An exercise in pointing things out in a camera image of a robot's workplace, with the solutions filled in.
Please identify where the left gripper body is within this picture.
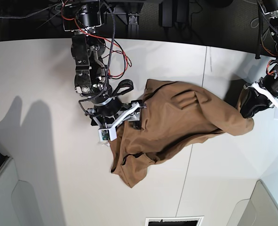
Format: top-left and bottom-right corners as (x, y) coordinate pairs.
(243, 72), (278, 108)

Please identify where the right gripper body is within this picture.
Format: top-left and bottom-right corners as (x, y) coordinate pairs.
(79, 97), (142, 127)

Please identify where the brown t-shirt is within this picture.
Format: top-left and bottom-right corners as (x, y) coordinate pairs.
(110, 79), (254, 187)

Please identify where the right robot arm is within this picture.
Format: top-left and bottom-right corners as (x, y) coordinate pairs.
(60, 0), (143, 129)

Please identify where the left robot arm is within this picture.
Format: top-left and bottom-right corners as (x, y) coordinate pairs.
(238, 0), (278, 120)

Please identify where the aluminium table leg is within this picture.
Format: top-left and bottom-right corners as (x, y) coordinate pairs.
(127, 14), (139, 39)

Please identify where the black power adapter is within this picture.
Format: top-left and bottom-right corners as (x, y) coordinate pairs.
(159, 0), (173, 27)

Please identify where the white framed floor vent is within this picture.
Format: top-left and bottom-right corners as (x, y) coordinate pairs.
(144, 216), (204, 226)

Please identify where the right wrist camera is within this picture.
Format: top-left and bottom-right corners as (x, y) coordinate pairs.
(98, 128), (117, 142)

